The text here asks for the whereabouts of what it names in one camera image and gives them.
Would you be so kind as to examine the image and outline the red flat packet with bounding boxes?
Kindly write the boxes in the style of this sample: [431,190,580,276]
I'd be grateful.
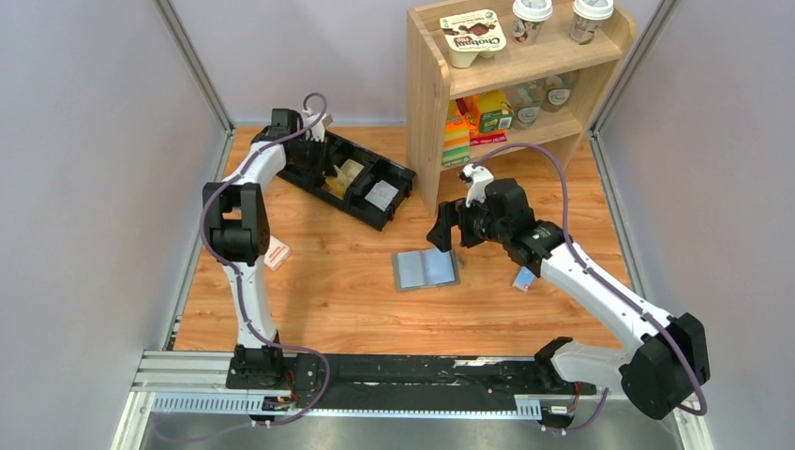
[470,130,507,146]

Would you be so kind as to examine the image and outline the Chobani yogurt pack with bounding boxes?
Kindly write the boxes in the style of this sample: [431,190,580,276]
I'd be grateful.
[439,9,506,68]

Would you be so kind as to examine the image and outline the green yellow box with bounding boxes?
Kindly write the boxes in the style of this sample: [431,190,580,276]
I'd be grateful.
[464,90,514,134]

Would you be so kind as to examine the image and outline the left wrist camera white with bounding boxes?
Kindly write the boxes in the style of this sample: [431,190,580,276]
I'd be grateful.
[302,108,333,143]

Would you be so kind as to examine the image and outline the grey card in tray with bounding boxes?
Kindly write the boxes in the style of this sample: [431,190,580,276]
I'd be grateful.
[365,180,399,212]

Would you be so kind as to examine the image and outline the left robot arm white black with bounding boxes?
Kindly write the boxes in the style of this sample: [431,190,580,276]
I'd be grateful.
[200,108,327,383]

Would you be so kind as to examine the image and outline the colourful sticky note stack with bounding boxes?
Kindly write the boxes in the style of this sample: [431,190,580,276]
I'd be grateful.
[442,120,471,167]

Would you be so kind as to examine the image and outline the wooden shelf unit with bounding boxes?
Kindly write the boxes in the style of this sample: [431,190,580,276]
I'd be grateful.
[406,0,638,218]

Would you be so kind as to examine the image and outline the right paper coffee cup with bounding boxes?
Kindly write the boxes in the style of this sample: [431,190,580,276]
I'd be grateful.
[569,0,614,45]

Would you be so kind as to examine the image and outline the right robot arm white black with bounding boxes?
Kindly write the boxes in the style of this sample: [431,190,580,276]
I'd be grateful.
[427,178,711,420]

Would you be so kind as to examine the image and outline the left paper coffee cup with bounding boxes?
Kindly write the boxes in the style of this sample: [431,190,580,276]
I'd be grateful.
[512,0,553,45]

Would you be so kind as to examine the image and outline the blue card on table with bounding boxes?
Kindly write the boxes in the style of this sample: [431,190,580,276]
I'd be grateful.
[512,267,536,293]

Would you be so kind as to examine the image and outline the right glass jar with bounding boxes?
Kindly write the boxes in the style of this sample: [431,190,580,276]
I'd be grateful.
[541,70,579,113]

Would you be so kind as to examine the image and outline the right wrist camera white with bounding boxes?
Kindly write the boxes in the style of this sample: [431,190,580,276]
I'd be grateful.
[459,164,494,207]

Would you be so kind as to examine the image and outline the paper coffee cup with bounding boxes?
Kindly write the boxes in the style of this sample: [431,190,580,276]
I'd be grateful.
[569,0,614,45]
[512,0,553,45]

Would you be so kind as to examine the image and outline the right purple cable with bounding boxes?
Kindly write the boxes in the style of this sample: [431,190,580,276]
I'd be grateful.
[469,142,710,435]

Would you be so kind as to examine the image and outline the tan cards in tray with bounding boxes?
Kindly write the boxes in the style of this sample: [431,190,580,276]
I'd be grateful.
[322,158,364,200]

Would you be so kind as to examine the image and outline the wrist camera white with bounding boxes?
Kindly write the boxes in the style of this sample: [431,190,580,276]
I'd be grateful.
[459,164,494,207]
[302,108,333,143]

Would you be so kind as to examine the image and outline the aluminium frame rail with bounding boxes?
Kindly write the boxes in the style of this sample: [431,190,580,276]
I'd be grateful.
[131,351,699,418]

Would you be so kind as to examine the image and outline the white pink card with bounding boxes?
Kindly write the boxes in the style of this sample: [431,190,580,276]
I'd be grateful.
[263,236,292,271]

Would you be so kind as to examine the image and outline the black organizer tray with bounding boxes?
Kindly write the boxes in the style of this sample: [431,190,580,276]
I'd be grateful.
[278,131,415,231]

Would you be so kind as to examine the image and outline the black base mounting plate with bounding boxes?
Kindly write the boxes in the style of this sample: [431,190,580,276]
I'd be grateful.
[226,353,596,413]

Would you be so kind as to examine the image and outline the left glass jar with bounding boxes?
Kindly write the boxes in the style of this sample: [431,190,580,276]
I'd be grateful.
[511,81,544,129]

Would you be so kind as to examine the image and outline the glass jar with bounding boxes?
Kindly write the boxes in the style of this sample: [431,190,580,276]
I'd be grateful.
[511,81,544,129]
[541,70,579,113]

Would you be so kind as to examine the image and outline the orange snack bag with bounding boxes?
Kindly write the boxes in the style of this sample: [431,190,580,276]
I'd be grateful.
[444,100,473,142]

